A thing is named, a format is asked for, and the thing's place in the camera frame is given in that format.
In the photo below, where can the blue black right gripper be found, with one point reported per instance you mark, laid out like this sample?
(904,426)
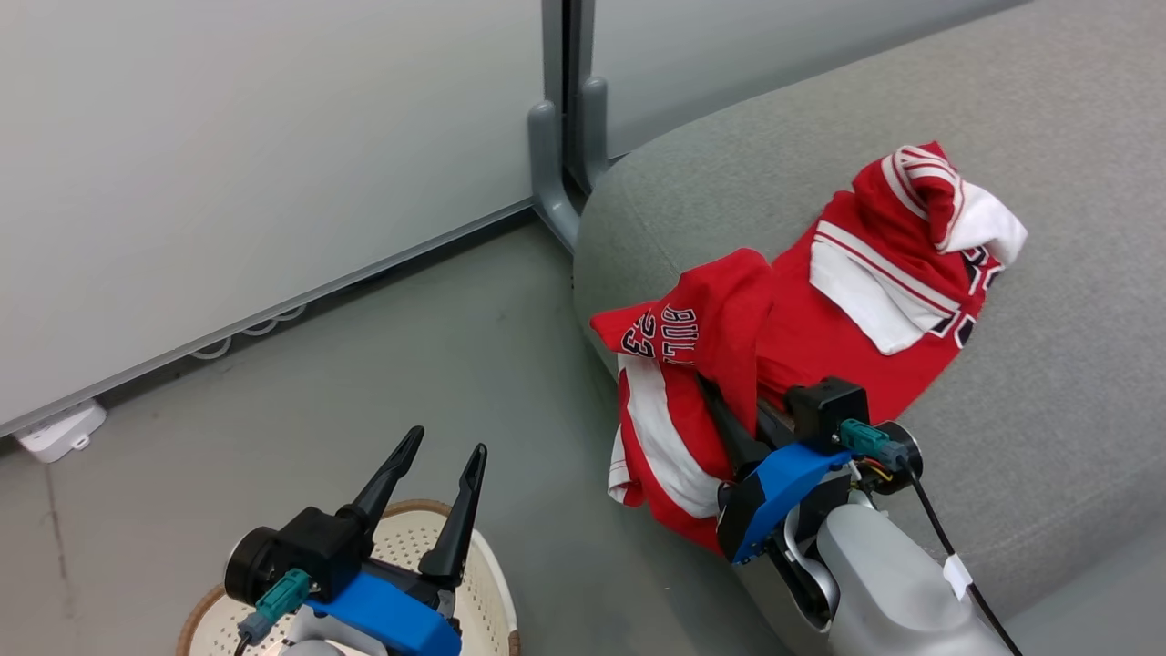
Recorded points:
(779,492)

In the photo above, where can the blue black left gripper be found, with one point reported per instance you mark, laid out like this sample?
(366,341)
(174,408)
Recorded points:
(392,615)

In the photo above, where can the red basketball jersey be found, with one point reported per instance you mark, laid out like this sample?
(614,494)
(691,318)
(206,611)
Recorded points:
(820,319)

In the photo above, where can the grey fabric sofa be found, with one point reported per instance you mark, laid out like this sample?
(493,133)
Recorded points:
(1048,137)

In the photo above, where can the beige perforated laundry basket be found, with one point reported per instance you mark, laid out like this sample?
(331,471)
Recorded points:
(401,538)

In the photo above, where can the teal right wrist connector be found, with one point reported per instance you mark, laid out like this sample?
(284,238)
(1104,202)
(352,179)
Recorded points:
(865,437)

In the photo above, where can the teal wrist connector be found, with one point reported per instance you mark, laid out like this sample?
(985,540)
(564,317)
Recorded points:
(282,594)
(865,437)

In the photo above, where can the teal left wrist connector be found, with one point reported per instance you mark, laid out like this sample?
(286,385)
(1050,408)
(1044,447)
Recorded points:
(282,594)

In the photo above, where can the grey partition foot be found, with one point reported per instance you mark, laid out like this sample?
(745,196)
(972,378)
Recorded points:
(594,128)
(547,173)

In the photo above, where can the white power strip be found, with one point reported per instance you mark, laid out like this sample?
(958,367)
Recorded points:
(59,431)

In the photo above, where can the narrow white partition panel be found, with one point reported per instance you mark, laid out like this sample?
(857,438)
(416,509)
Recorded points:
(729,55)

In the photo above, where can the wide white partition panel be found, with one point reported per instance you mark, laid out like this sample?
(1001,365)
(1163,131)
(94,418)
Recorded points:
(228,164)

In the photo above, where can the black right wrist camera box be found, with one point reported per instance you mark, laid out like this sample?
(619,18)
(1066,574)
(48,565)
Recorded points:
(824,405)

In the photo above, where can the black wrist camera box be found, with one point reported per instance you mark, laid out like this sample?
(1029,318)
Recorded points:
(314,547)
(824,405)

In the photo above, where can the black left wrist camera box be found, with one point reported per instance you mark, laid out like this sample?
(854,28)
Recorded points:
(314,547)

